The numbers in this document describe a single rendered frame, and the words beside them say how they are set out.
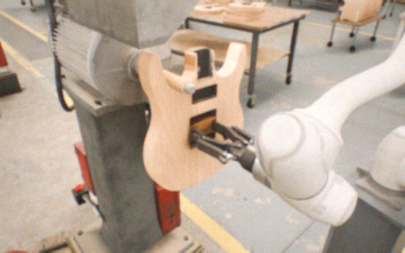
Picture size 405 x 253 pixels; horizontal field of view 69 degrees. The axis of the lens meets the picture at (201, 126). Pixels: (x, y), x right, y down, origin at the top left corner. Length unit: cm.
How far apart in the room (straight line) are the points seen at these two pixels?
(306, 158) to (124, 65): 55
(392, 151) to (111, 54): 100
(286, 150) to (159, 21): 29
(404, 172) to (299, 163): 84
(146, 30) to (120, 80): 35
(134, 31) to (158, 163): 37
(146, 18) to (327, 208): 46
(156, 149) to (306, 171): 40
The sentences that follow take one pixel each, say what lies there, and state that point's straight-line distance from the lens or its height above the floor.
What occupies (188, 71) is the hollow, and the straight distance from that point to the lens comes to 77.
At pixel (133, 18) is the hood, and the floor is 143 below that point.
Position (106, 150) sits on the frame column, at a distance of 112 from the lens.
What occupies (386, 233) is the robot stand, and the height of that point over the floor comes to 61.
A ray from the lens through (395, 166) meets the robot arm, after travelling 127.
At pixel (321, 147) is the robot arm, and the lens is 49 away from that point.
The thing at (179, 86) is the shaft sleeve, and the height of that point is 126.
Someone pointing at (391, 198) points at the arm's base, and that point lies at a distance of 135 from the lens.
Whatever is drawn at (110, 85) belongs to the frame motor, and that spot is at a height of 121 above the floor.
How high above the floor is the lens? 153
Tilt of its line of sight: 31 degrees down
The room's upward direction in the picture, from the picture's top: straight up
